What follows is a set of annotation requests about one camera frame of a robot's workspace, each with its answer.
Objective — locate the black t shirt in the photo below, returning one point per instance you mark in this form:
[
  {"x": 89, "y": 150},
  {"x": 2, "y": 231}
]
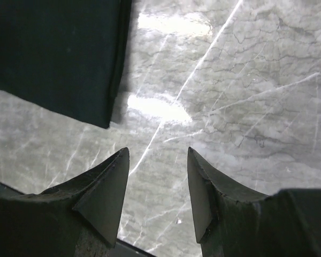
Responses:
[{"x": 65, "y": 56}]

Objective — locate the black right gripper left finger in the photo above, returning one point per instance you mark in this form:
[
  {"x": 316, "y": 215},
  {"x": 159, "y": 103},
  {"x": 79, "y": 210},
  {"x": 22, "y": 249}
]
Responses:
[{"x": 79, "y": 217}]

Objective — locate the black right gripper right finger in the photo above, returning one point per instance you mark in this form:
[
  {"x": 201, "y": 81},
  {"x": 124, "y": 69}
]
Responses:
[{"x": 231, "y": 219}]

